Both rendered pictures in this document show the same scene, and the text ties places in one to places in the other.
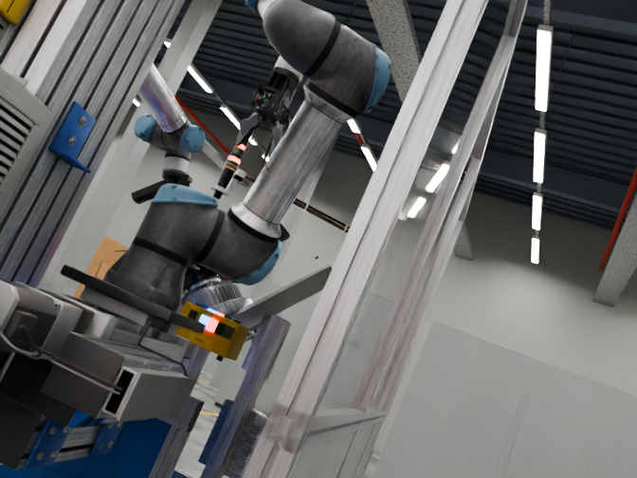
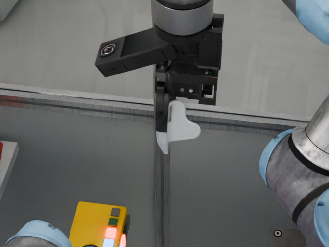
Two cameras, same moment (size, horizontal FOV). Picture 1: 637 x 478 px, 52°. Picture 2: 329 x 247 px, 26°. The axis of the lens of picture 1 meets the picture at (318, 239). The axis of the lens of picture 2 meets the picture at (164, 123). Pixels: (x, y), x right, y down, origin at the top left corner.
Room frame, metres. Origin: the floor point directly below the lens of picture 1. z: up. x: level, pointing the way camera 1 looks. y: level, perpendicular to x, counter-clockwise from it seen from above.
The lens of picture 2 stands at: (1.64, 0.91, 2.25)
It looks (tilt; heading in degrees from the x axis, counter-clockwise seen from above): 49 degrees down; 265
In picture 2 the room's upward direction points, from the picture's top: straight up
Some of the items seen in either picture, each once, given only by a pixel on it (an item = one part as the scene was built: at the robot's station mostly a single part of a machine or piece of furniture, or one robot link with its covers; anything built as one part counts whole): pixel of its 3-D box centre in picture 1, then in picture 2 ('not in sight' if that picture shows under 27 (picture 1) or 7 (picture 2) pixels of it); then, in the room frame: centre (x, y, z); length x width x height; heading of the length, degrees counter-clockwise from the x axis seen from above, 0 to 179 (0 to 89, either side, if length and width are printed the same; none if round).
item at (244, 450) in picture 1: (235, 438); not in sight; (2.28, -0.01, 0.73); 0.15 x 0.09 x 0.22; 77
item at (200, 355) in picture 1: (193, 370); not in sight; (1.72, 0.16, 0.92); 0.03 x 0.03 x 0.12; 77
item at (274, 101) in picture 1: (276, 96); (187, 54); (1.56, 0.24, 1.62); 0.09 x 0.08 x 0.12; 167
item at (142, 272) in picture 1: (151, 272); not in sight; (1.28, 0.27, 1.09); 0.15 x 0.15 x 0.10
